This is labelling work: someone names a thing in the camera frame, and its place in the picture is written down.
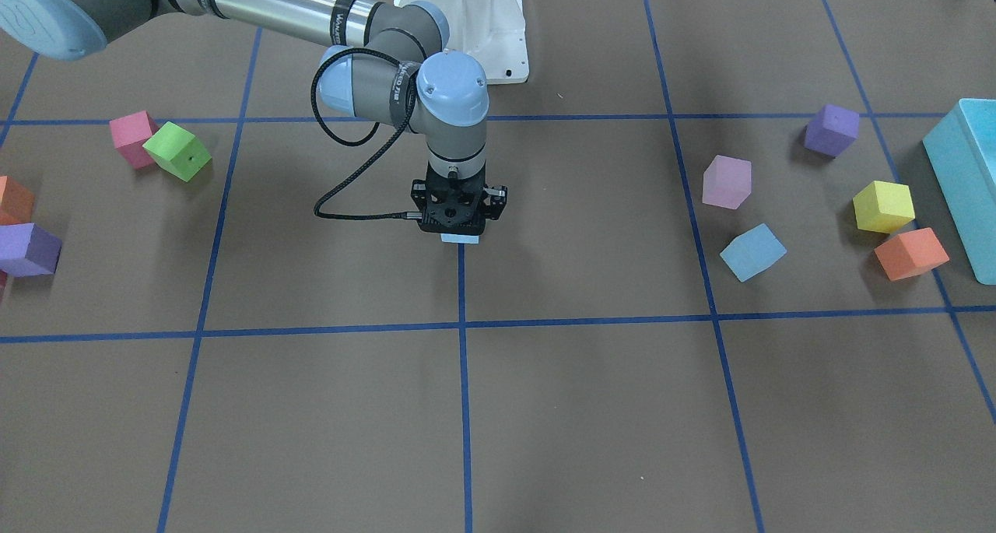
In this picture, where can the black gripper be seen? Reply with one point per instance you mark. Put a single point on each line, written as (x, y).
(496, 199)

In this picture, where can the light blue foam cube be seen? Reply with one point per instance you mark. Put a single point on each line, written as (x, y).
(753, 252)
(453, 238)

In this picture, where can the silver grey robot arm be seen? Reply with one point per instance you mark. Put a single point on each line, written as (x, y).
(386, 64)

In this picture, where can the light pink foam cube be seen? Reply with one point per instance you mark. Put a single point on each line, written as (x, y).
(727, 182)

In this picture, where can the green foam cube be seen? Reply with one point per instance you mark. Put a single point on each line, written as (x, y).
(177, 151)

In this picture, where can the purple foam cube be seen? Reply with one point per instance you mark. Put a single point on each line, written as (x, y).
(832, 130)
(28, 249)

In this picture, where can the yellow foam cube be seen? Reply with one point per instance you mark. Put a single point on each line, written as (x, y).
(883, 207)

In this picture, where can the orange foam cube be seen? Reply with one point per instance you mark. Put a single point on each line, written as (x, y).
(911, 253)
(17, 202)

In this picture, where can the light blue plastic bin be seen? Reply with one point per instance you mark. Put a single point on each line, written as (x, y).
(961, 148)

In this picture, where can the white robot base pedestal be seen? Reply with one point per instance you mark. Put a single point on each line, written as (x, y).
(491, 31)

